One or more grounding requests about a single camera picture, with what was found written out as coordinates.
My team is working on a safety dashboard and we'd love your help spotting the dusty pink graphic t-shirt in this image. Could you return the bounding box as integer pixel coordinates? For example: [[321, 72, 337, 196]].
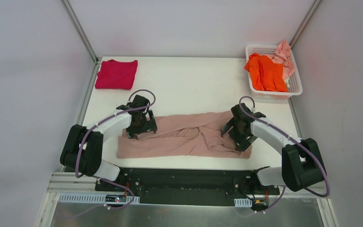
[[116, 111, 252, 159]]

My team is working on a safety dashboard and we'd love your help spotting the orange t-shirt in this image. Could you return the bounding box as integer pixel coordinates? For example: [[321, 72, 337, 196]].
[[244, 53, 288, 92]]

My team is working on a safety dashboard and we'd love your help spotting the white plastic laundry basket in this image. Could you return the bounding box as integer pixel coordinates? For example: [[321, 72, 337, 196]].
[[244, 41, 303, 99]]

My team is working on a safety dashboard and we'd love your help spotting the right white cable duct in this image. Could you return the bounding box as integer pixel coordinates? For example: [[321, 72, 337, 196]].
[[233, 198, 252, 208]]

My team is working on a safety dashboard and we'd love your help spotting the aluminium frame rail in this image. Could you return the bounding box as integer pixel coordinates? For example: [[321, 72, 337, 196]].
[[47, 171, 330, 199]]

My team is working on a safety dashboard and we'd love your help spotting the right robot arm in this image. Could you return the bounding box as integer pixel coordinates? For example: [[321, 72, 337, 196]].
[[221, 104, 327, 194]]

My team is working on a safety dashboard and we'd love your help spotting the light pink crumpled t-shirt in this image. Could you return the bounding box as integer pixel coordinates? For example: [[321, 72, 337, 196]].
[[271, 40, 295, 83]]

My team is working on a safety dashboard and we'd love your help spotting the white cable duct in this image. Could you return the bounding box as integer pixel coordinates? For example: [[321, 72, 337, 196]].
[[59, 193, 140, 205], [233, 198, 252, 208]]

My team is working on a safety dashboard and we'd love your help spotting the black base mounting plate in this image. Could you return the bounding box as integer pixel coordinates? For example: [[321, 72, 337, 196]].
[[95, 168, 280, 206]]

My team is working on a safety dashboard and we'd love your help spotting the left white cable duct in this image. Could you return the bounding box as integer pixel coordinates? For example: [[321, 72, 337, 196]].
[[59, 193, 140, 205]]

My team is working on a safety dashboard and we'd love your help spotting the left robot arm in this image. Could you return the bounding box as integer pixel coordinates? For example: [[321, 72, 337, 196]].
[[60, 95, 157, 191]]

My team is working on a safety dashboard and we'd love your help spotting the folded red t-shirt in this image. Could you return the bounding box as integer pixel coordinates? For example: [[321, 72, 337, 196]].
[[95, 60, 138, 90]]

